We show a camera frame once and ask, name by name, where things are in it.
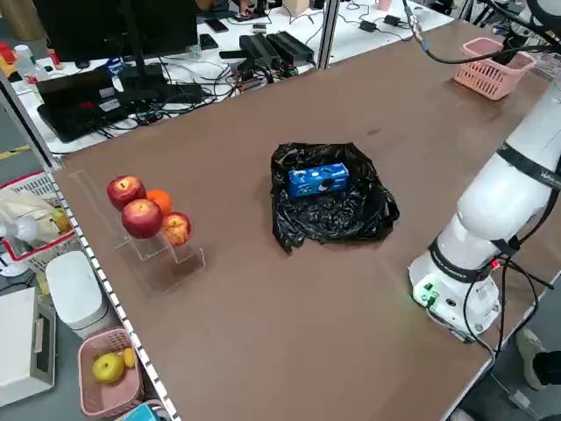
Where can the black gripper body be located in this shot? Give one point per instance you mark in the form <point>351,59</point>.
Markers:
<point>515,46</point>

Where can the blue cookie box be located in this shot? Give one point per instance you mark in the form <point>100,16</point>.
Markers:
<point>315,180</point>

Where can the black plastic bag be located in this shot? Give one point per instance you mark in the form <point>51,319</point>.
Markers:
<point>333,219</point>

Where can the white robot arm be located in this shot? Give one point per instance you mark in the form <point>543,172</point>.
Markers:
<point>482,210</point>

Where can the pink slotted plastic basket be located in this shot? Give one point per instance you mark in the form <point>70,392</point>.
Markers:
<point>486,81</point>

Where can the white basket red rim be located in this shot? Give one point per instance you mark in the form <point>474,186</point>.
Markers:
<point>39,184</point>

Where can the beige cloth bag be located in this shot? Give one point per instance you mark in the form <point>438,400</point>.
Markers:
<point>22,206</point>

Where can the dusty pink fruit basket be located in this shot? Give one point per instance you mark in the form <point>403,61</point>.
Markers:
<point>109,403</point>

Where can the clear acrylic bottle shelf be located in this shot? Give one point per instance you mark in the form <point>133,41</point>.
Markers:
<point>550,66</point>

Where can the black power adapter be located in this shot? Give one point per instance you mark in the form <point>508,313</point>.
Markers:
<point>392,20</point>
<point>369,25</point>

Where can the pink mug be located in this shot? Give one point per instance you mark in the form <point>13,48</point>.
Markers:
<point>384,4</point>

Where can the white desk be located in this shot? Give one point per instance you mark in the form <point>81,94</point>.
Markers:
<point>372,44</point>

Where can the cardboard box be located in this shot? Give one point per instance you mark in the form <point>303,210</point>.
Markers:
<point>296,6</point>

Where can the black power box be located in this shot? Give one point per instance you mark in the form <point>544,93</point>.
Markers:
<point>291,46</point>
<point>258,48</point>

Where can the black phone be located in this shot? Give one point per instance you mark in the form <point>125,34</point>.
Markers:
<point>208,41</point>
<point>215,25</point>

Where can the person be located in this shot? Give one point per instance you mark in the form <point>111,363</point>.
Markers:
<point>206,3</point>
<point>528,355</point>

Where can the small glass cup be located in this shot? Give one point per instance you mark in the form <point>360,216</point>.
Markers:
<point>195,52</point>

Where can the black monitor stand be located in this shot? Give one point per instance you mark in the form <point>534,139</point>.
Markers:
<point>136,44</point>

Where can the red yellow apple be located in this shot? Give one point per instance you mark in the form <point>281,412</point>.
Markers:
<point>177,230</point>

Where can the orange fruit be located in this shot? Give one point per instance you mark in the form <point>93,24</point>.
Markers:
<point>161,201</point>

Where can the clear acrylic fruit stand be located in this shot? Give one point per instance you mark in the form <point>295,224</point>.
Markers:
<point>184,263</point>

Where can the blue white bottle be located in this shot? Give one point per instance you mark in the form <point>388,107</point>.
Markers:
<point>116,70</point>

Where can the black monitor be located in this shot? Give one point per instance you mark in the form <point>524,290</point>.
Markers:
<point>109,26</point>

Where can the dark red apple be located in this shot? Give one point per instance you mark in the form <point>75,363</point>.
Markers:
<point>141,219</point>

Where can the red apple with sticker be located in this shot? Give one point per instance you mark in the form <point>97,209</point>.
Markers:
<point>125,193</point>

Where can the black laptop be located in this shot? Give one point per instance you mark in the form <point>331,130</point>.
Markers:
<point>74,109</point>

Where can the yellow green fruit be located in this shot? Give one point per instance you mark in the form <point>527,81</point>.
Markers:
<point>61,221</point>

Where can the clear bottle white cap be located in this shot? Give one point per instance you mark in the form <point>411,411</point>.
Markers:
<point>26,61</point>

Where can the small yellow fruit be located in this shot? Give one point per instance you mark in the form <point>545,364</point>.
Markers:
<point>128,357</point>

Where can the white rounded bin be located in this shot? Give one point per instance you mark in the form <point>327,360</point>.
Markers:
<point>74,289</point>

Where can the red object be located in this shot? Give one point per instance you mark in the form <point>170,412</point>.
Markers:
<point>5,52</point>

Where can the teal object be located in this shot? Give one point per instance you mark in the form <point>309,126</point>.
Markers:
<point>142,414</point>

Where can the small white fan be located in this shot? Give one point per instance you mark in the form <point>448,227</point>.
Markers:
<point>22,228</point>

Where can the white grey box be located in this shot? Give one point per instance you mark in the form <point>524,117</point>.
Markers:
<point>17,342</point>

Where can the aluminium frame post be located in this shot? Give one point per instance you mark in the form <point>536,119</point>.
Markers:
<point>30,123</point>
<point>328,35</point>

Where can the aluminium table edge rail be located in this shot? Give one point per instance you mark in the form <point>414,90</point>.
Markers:
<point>109,289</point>

